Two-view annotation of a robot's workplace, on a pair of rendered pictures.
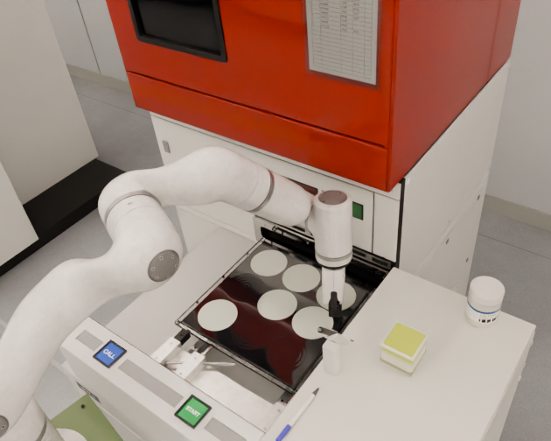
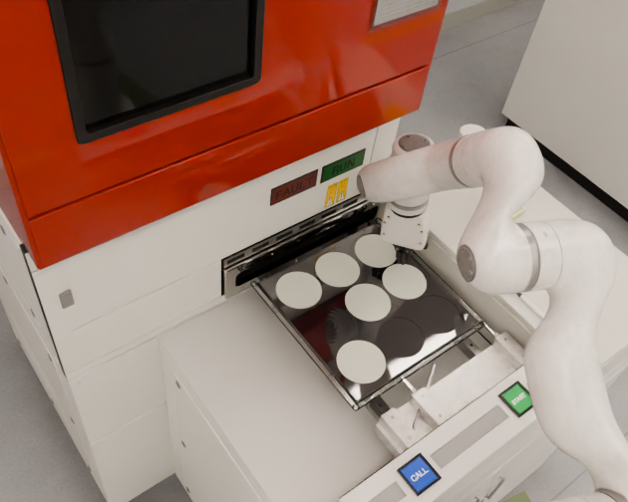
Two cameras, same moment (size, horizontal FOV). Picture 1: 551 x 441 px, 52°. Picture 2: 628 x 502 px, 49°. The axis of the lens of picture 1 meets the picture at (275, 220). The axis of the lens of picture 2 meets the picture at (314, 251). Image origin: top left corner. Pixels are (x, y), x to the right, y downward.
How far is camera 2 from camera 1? 1.37 m
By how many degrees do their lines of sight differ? 58
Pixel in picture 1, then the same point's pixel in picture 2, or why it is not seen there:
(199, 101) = (195, 166)
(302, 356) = (445, 303)
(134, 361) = (437, 447)
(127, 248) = (604, 256)
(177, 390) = (488, 409)
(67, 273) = (588, 338)
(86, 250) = not seen: outside the picture
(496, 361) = not seen: hidden behind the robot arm
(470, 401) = (543, 204)
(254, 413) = (492, 366)
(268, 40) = (327, 18)
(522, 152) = not seen: hidden behind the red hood
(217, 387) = (454, 390)
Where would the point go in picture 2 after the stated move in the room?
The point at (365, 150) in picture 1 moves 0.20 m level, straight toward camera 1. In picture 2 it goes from (409, 81) to (508, 116)
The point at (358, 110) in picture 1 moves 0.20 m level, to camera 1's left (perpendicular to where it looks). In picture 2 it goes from (413, 43) to (399, 108)
